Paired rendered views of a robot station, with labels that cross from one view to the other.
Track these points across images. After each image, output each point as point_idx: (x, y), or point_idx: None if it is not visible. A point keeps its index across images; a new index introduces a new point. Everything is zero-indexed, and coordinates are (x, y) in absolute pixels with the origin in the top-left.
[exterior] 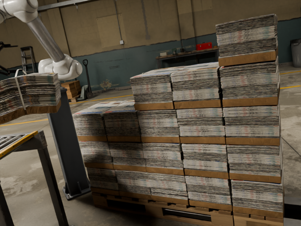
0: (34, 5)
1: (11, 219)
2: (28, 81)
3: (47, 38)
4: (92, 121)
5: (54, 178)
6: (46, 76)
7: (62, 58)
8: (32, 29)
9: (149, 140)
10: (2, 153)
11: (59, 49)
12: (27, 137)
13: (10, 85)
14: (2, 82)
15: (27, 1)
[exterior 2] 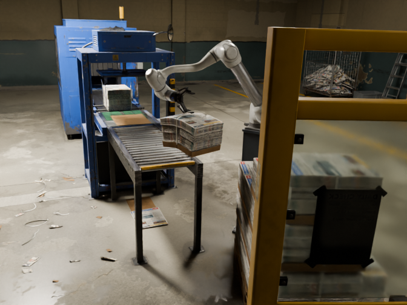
0: (230, 57)
1: (141, 210)
2: (181, 126)
3: (244, 85)
4: (241, 177)
5: (200, 204)
6: (191, 126)
7: (258, 104)
8: (234, 74)
9: (249, 224)
10: (149, 167)
11: (258, 95)
12: (180, 164)
13: (173, 123)
14: (170, 119)
15: (224, 53)
